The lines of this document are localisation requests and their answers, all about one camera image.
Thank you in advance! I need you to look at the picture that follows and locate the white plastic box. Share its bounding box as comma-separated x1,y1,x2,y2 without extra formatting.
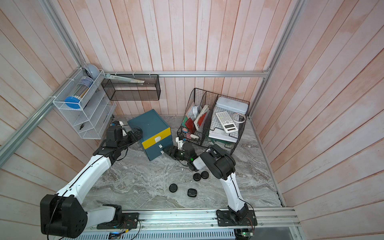
216,97,249,115

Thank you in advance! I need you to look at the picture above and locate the aluminium frame rail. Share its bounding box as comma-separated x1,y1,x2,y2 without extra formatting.
1,1,308,167

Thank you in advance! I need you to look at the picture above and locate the black wire desk organizer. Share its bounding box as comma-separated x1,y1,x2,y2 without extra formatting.
177,88,250,154

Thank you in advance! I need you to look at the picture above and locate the white wire mesh shelf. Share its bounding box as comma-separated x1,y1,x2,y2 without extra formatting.
53,69,116,140

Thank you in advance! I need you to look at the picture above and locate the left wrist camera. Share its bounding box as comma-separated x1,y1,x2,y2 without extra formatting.
111,121,127,137

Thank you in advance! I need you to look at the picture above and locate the blue capped clear tube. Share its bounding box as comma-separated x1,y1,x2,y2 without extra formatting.
65,76,94,110

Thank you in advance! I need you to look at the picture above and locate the teal drawer cabinet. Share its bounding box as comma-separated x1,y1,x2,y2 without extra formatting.
128,110,173,161

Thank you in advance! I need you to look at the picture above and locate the white calculator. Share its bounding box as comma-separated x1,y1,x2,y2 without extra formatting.
216,111,239,134

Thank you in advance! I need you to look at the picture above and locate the red booklet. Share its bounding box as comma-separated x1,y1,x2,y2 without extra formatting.
185,118,196,134

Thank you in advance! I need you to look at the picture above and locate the yellow drawer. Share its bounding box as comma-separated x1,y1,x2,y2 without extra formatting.
142,128,171,149

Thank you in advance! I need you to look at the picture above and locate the grey blue bowl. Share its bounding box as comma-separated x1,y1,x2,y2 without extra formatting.
84,64,100,80

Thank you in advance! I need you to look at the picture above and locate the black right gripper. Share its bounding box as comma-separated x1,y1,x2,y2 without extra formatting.
162,146,191,163

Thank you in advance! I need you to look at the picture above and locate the black mesh wall basket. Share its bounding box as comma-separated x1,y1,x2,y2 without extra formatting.
102,74,161,101

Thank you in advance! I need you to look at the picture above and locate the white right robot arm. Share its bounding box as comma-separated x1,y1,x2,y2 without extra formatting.
163,142,258,227

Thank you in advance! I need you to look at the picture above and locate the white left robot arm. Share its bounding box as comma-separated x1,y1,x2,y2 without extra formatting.
40,125,143,239

